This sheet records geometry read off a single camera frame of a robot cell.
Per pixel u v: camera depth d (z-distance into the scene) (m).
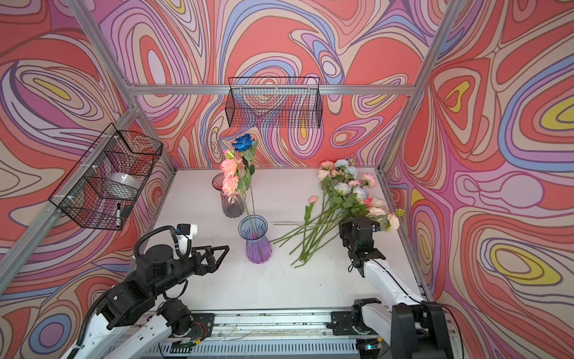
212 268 0.58
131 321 0.46
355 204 0.97
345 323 0.72
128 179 0.74
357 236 0.66
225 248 0.64
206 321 0.74
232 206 0.96
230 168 0.66
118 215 0.72
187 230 0.60
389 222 0.82
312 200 1.05
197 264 0.58
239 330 0.73
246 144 0.68
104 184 0.69
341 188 1.01
